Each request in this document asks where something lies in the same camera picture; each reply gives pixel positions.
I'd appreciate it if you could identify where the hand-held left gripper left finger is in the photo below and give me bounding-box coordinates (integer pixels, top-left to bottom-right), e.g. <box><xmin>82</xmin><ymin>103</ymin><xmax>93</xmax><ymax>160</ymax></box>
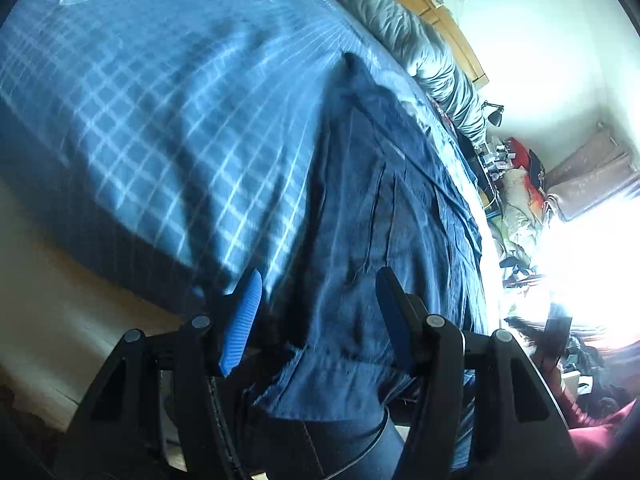
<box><xmin>52</xmin><ymin>267</ymin><xmax>264</xmax><ymax>480</ymax></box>

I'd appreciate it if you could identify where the wooden headboard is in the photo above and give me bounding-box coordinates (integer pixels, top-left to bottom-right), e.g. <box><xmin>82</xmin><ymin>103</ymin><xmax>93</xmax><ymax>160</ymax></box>
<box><xmin>372</xmin><ymin>0</ymin><xmax>490</xmax><ymax>88</ymax></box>

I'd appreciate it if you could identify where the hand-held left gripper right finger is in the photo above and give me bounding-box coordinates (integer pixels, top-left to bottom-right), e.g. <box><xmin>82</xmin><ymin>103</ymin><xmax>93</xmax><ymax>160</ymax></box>
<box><xmin>375</xmin><ymin>266</ymin><xmax>588</xmax><ymax>480</ymax></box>

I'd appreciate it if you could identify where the dark clothes pile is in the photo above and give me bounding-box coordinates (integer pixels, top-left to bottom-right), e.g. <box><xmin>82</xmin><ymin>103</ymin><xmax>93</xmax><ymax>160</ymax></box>
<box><xmin>502</xmin><ymin>305</ymin><xmax>628</xmax><ymax>411</ymax></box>

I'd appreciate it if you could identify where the shiny beige fabric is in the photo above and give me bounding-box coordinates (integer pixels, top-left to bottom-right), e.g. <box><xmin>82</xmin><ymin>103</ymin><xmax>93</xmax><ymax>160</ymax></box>
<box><xmin>542</xmin><ymin>122</ymin><xmax>640</xmax><ymax>223</ymax></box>

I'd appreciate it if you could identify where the grey quilt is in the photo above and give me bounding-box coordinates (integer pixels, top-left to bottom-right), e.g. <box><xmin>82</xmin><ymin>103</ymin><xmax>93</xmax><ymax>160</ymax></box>
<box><xmin>332</xmin><ymin>0</ymin><xmax>488</xmax><ymax>143</ymax></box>

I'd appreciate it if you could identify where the dark red cloth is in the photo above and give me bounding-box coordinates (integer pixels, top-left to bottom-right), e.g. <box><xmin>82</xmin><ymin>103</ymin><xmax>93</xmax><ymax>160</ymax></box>
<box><xmin>555</xmin><ymin>385</ymin><xmax>637</xmax><ymax>443</ymax></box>

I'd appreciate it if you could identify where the blue checked bed sheet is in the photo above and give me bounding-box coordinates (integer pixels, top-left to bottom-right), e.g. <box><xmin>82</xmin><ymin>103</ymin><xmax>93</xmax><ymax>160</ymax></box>
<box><xmin>0</xmin><ymin>0</ymin><xmax>503</xmax><ymax>326</ymax></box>

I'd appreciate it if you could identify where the dark blue garment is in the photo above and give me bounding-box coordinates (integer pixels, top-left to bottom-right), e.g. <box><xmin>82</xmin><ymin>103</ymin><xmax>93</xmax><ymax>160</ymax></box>
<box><xmin>252</xmin><ymin>51</ymin><xmax>493</xmax><ymax>423</ymax></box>

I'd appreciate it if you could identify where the pile of colourful bedding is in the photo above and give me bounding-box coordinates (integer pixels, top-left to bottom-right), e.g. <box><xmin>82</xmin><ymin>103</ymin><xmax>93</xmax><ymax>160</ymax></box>
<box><xmin>487</xmin><ymin>137</ymin><xmax>551</xmax><ymax>271</ymax></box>

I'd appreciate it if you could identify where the black desk lamp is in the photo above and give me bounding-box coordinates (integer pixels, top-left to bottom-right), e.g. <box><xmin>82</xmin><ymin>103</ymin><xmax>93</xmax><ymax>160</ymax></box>
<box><xmin>482</xmin><ymin>101</ymin><xmax>506</xmax><ymax>128</ymax></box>

